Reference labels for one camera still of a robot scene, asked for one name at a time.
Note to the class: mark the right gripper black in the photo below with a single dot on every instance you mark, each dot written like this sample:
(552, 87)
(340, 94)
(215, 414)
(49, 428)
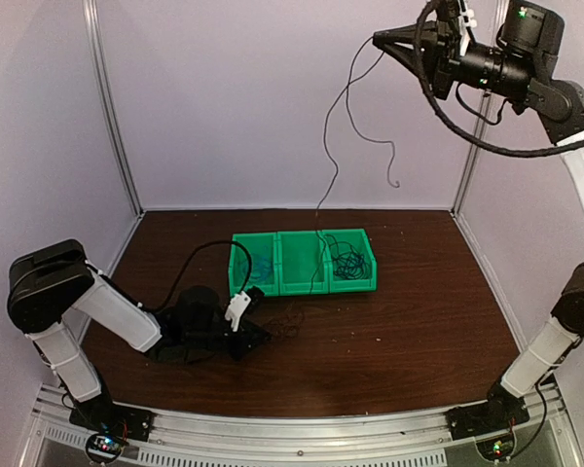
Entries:
(440, 55)

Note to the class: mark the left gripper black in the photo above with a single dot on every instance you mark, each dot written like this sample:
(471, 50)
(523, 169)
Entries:
(245, 341)

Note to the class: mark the green bin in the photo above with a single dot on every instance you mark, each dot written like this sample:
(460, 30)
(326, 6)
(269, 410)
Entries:
(353, 265)
(303, 267)
(263, 251)

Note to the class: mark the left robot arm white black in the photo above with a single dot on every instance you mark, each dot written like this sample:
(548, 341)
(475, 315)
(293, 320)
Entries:
(187, 327)

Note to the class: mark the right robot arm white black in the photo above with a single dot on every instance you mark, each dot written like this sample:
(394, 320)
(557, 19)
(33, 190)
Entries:
(520, 68)

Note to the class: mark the left circuit board with LEDs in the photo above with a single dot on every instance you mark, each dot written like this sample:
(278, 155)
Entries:
(101, 447)

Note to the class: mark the circuit board with leds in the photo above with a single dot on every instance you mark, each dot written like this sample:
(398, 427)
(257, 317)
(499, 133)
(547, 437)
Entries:
(496, 449)
(101, 447)

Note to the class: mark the right circuit board with LEDs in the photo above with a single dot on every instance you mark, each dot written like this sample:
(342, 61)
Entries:
(496, 449)

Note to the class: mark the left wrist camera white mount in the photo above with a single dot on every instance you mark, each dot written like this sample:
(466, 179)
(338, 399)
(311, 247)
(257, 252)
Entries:
(241, 303)

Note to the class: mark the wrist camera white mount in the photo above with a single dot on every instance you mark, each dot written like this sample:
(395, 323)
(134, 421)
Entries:
(241, 303)
(461, 20)

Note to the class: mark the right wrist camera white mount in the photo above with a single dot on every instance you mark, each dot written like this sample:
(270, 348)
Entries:
(461, 20)

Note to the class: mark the right aluminium frame post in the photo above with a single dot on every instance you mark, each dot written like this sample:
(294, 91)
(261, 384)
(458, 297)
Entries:
(485, 104)

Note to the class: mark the aluminium frame post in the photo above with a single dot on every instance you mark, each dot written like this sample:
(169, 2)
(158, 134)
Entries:
(109, 112)
(485, 104)

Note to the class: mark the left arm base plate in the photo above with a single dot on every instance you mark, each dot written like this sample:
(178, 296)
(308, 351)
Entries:
(103, 416)

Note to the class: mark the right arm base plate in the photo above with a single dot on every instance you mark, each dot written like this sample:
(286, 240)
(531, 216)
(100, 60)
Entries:
(484, 418)

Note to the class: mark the front aluminium rail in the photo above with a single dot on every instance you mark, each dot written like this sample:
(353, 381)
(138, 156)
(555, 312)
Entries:
(417, 438)

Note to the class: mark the left aluminium frame post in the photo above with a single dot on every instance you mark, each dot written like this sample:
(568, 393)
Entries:
(109, 112)

